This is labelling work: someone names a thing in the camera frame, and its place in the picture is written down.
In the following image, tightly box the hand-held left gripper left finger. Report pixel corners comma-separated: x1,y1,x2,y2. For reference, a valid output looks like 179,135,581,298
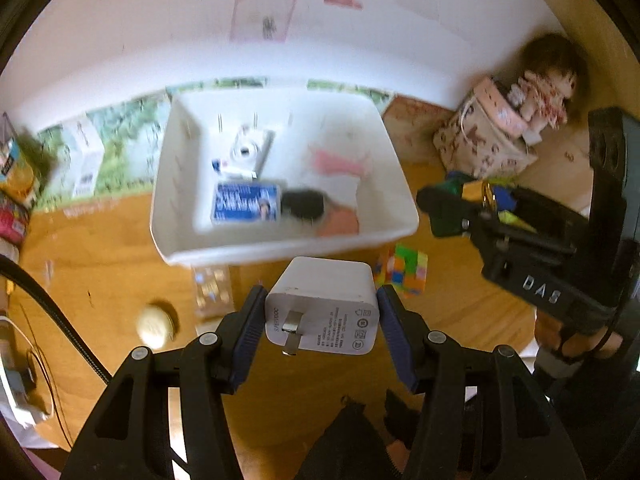
60,285,267,480

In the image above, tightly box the pink framed wall sticker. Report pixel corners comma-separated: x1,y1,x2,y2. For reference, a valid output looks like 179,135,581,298
230,0,297,43

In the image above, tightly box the round gold compact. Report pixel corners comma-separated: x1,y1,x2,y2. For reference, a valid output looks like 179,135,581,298
136,302,177,351

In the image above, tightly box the red can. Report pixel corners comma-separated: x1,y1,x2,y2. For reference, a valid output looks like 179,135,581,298
0,200,31,246

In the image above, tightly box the person's right hand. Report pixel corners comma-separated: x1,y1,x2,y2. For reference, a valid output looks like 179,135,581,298
534,307,623,363

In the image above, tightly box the white plug charger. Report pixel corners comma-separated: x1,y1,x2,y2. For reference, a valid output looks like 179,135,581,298
264,256,381,357

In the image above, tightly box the clear box with stickers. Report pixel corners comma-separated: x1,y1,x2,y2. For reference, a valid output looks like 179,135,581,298
191,266,235,318

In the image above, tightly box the thin black cable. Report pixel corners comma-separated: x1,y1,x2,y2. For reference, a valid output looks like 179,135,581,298
25,320,76,451

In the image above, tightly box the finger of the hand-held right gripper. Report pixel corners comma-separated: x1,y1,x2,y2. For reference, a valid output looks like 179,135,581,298
417,185,481,238
510,187,588,233

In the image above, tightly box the white instant camera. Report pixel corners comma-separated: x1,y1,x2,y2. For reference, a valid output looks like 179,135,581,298
211,124,277,181

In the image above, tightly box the blue photo card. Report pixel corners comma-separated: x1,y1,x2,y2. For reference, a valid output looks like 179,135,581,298
212,181,281,224

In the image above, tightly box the white power strip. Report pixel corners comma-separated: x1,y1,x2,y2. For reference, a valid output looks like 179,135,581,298
0,360,51,423

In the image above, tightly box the brown-haired doll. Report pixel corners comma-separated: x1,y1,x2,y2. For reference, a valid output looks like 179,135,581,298
507,34,591,133

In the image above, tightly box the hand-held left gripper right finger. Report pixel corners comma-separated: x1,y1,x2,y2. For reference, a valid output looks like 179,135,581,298
376,284,586,480

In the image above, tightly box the white carton box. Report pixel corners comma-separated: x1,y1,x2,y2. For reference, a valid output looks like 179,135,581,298
65,117,106,198

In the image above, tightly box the white cable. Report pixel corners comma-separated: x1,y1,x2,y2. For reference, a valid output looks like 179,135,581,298
0,316,57,413

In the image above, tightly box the green yellow puzzle toy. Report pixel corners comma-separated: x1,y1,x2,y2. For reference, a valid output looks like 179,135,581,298
440,170,538,233

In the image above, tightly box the colourful puzzle cube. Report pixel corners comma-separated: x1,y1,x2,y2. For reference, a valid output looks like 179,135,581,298
372,244,430,298

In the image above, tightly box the dark oval object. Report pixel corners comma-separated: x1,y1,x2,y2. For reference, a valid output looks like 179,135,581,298
281,189,327,221

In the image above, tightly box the pink hair roller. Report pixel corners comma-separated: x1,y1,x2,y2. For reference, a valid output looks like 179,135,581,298
307,146,373,178

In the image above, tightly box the pink patterned drawstring bag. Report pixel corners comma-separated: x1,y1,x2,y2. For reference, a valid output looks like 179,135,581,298
432,76,538,178

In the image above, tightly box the white plastic storage bin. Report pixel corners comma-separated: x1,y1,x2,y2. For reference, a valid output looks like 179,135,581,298
149,85,420,267

